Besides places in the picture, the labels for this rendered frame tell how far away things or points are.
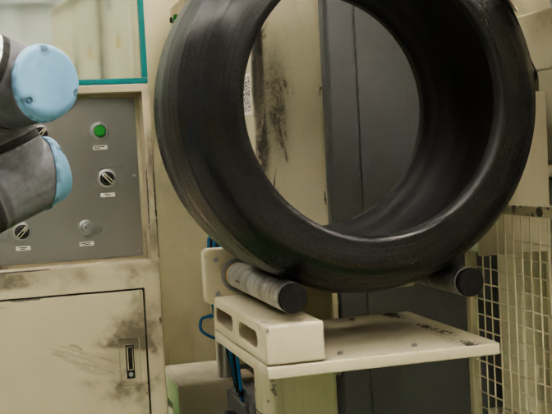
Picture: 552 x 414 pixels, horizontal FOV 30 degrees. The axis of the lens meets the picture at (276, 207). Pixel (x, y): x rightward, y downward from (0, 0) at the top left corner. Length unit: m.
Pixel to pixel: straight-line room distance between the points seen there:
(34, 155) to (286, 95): 0.61
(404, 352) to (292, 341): 0.18
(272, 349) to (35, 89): 0.51
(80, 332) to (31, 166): 0.82
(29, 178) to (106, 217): 0.82
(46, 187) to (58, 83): 0.19
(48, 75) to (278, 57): 0.69
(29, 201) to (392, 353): 0.57
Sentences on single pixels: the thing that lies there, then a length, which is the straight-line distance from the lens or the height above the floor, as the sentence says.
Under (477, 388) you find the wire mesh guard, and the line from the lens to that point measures 2.05.
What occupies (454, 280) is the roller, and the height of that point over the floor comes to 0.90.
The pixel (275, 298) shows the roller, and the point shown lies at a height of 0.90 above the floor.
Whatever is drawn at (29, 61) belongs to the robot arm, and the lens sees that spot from 1.25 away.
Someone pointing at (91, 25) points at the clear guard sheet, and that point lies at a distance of 2.20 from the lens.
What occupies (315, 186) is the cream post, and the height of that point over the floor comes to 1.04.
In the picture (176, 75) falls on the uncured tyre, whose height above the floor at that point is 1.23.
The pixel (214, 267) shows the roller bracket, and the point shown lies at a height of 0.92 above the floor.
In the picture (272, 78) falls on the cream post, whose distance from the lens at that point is 1.86.
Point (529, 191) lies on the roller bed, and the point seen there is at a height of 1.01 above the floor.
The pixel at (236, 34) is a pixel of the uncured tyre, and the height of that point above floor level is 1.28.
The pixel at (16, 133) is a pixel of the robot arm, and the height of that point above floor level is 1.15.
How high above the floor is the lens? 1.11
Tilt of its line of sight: 3 degrees down
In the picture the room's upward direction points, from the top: 3 degrees counter-clockwise
